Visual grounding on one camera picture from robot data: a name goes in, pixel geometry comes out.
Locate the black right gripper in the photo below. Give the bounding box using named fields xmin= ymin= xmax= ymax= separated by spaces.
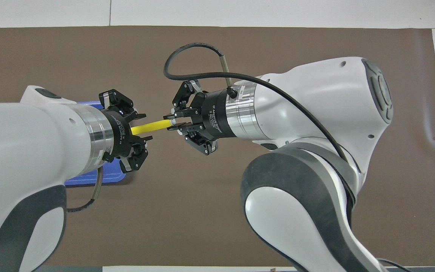
xmin=168 ymin=80 xmax=237 ymax=155

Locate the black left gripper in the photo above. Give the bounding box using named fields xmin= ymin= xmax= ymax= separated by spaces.
xmin=99 ymin=89 xmax=153 ymax=173

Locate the yellow marker pen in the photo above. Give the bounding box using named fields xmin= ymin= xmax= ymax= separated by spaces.
xmin=131 ymin=119 xmax=176 ymax=135

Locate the blue plastic tray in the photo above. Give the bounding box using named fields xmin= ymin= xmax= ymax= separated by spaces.
xmin=65 ymin=100 xmax=126 ymax=186

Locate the brown table mat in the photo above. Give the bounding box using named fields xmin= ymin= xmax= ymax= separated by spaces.
xmin=0 ymin=26 xmax=435 ymax=267

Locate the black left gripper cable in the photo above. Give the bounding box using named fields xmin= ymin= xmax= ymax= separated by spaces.
xmin=66 ymin=166 xmax=103 ymax=213

